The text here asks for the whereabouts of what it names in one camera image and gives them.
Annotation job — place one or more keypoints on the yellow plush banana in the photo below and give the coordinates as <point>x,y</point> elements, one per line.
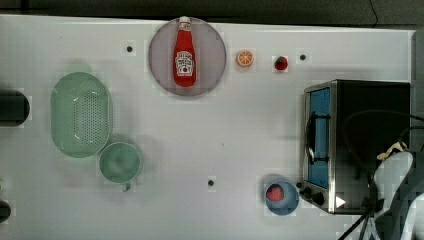
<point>395,148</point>

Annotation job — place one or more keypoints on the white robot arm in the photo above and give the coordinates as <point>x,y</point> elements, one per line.
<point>399,182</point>

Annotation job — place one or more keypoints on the black toaster oven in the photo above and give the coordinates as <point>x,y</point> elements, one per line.
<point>347,124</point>

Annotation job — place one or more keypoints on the grey round plate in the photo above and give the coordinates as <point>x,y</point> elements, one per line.
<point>210,54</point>

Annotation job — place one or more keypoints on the orange slice toy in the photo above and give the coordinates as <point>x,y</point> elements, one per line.
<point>244,58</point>

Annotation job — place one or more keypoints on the red ketchup bottle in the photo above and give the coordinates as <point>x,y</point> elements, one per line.
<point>184,58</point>

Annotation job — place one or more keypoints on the red strawberry toy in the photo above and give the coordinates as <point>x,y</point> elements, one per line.
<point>281,63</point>

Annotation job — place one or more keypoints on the red strawberry in bowl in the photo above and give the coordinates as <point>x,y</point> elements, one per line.
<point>275,193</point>

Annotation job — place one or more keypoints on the blue small bowl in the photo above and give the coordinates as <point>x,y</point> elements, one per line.
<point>290,202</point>

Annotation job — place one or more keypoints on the green perforated colander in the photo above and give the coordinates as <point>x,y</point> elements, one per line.
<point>81,120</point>

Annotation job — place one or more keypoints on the black cylinder at left edge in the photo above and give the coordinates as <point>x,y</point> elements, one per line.
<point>14,108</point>

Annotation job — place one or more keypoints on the green cup with handle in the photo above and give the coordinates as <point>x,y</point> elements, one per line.
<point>120,163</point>

